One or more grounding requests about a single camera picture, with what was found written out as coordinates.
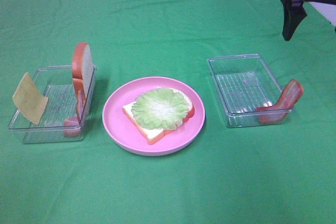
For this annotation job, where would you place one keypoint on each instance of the bread slice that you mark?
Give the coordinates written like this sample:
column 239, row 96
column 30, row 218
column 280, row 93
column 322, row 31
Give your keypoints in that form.
column 152, row 136
column 82, row 70

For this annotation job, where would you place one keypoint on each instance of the left clear plastic tray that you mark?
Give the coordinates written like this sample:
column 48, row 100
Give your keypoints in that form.
column 55, row 82

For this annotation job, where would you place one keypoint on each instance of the yellow cheese slice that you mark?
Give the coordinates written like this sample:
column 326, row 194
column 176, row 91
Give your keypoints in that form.
column 28, row 99

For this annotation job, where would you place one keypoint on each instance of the pink round plate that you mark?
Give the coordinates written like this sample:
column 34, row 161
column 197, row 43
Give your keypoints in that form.
column 125, row 133

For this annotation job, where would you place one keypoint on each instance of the bacon strip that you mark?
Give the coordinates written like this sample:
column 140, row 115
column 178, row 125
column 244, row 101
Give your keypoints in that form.
column 283, row 102
column 75, row 120

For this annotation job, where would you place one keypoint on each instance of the clear plastic tray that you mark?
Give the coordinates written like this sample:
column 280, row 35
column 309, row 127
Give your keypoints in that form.
column 243, row 83
column 55, row 82

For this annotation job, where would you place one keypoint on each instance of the green tablecloth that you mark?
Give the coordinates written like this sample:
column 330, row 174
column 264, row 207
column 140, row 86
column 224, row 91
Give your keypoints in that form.
column 269, row 174

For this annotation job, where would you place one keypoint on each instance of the right clear plastic tray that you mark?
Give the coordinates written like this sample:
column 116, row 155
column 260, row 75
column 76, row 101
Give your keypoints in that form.
column 243, row 83

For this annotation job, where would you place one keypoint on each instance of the green lettuce leaf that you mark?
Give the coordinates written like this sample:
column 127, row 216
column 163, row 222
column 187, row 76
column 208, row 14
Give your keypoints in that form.
column 161, row 108

